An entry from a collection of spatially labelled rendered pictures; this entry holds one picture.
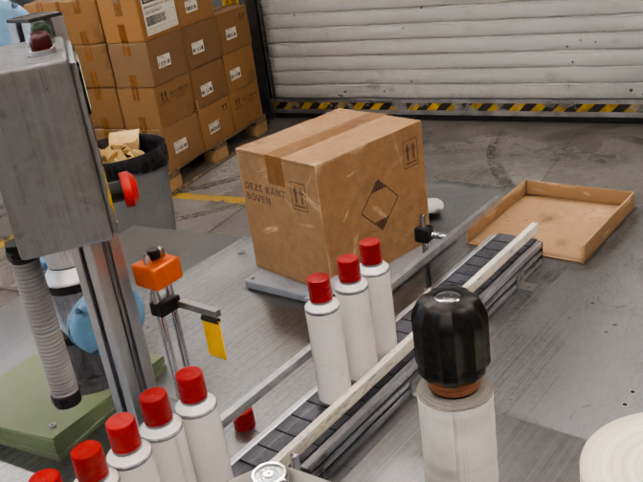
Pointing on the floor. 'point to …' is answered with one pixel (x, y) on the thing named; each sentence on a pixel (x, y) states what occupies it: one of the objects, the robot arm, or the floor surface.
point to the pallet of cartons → (167, 74)
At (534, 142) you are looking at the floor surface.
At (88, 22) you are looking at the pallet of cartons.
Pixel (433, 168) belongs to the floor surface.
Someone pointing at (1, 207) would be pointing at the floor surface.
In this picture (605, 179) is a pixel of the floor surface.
